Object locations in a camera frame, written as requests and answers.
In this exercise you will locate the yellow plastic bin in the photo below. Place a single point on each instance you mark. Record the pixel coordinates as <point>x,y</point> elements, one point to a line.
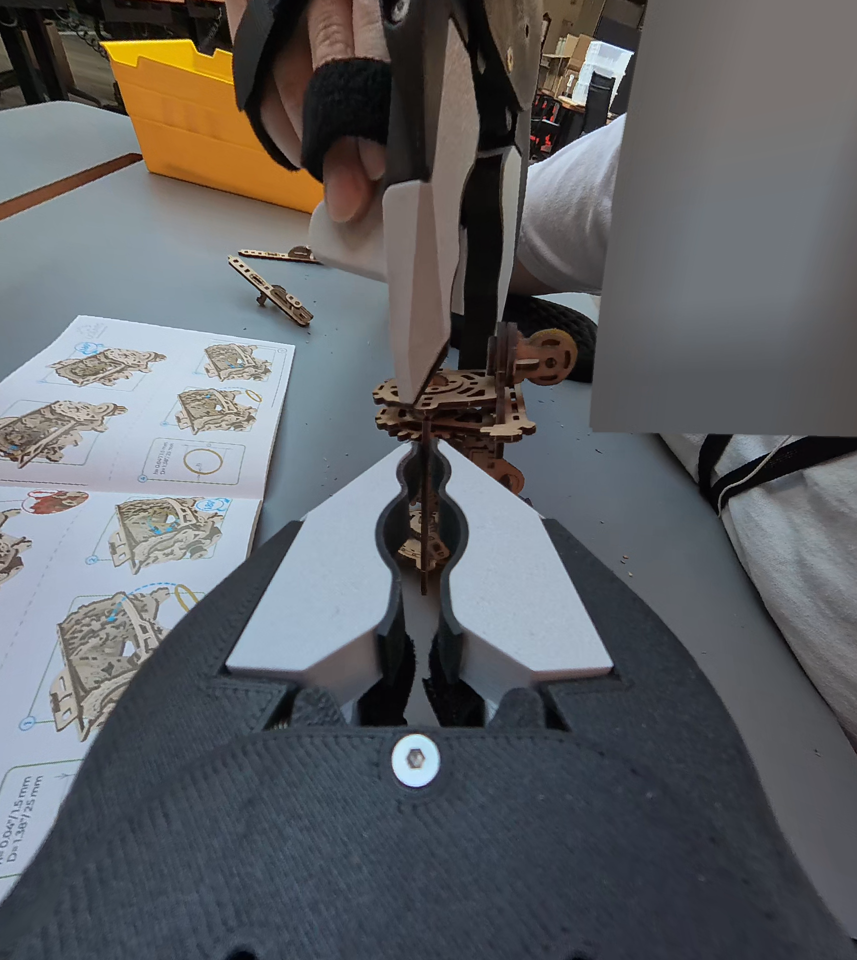
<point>196,120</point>

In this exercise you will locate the black wrist rest pad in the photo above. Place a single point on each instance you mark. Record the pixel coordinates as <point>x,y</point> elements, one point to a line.
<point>556,330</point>

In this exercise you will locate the thin wooden strip part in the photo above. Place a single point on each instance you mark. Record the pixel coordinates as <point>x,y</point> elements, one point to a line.
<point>278,255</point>

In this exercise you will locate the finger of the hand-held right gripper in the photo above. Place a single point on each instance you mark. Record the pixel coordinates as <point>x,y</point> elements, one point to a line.
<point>485,247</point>
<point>417,285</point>

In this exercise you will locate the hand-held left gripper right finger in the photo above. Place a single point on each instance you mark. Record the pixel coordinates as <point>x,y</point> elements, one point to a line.
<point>526,600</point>

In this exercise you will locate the illustrated instruction booklet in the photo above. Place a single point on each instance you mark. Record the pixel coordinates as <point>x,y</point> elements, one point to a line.
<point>98,525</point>

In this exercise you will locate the adjacent grey desk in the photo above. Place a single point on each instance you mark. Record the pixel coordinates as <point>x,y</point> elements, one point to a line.
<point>23,150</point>

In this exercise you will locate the wooden mechanical puzzle model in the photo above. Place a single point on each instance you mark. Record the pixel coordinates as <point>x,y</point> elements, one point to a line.
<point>466,397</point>

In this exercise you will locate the long wooden strip with peg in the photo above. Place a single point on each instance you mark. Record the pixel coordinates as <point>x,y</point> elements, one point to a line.
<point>271,291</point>

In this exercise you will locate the person's white shirt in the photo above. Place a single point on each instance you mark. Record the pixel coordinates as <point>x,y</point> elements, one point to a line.
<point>833,600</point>

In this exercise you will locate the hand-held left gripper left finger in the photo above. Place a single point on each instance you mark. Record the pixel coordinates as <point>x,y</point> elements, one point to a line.
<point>308,600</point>

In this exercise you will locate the person's right hand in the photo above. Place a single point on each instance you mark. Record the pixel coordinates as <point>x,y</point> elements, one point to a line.
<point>331,37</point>

